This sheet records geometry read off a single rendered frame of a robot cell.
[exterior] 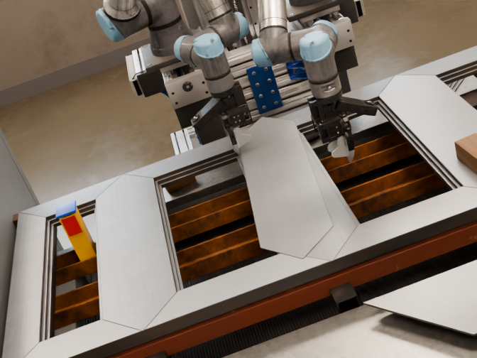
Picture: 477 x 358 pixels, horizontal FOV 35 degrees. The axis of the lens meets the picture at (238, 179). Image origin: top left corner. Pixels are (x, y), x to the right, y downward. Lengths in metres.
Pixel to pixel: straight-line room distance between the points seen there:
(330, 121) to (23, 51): 4.06
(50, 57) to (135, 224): 3.78
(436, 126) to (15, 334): 1.19
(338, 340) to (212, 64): 0.82
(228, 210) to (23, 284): 0.61
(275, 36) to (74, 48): 3.85
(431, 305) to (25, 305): 0.98
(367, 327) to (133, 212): 0.78
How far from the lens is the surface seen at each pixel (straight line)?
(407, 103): 2.22
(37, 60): 5.76
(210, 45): 2.03
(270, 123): 2.30
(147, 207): 2.11
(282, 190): 1.97
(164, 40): 2.53
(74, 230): 2.21
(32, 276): 2.06
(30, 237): 2.23
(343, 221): 1.80
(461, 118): 2.09
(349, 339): 1.65
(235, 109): 2.12
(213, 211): 2.29
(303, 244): 1.76
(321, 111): 1.91
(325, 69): 1.85
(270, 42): 1.96
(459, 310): 1.61
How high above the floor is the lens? 1.90
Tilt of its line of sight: 30 degrees down
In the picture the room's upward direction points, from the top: 19 degrees counter-clockwise
